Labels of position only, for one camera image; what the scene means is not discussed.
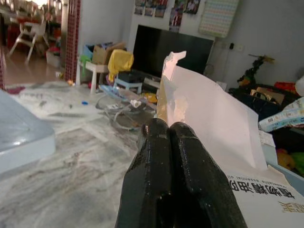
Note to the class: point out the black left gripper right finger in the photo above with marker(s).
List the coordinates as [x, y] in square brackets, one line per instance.
[197, 180]

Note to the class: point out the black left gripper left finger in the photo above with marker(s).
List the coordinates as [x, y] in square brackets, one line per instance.
[147, 178]

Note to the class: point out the white printed paper packet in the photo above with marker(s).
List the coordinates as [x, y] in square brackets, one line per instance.
[213, 114]

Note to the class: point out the light blue plastic bin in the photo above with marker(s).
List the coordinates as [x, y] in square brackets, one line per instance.
[292, 173]

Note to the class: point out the baby bouncer seat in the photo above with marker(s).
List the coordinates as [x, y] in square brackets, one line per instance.
[118, 104]

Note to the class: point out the light blue plastic stool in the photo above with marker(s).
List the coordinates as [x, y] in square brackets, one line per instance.
[128, 84]

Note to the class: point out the green and yellow toy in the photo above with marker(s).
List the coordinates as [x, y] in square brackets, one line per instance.
[291, 159]

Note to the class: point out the blue bottle cap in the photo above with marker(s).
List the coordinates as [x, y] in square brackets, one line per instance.
[85, 103]

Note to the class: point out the black bag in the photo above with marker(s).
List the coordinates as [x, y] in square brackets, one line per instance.
[259, 104]

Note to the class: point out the low television stand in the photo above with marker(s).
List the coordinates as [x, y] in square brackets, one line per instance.
[148, 77]

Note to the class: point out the wet wipes pack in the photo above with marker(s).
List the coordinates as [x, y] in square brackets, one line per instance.
[282, 117]

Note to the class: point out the yellow cloth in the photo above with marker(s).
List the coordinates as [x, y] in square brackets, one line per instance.
[121, 60]

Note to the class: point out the white small plastic table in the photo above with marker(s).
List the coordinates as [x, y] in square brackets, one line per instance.
[95, 69]

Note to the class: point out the black flat television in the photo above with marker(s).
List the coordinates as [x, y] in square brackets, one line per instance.
[171, 50]

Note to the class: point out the brown cardboard box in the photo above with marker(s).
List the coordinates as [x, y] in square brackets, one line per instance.
[102, 53]

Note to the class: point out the white plastic folding table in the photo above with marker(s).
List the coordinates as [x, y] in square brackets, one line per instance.
[21, 133]

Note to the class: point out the red cloth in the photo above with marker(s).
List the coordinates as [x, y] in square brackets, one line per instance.
[14, 90]

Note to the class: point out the pastel patterned folded mat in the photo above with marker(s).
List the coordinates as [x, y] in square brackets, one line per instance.
[218, 17]

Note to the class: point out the white high chair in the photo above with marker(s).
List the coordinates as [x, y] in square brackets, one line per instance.
[27, 35]

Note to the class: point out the black wall socket plug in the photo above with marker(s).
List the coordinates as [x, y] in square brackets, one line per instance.
[231, 45]

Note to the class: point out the white wall switch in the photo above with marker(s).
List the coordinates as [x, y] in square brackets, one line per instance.
[240, 48]

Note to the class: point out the wall photo poster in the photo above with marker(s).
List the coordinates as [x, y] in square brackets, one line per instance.
[175, 15]

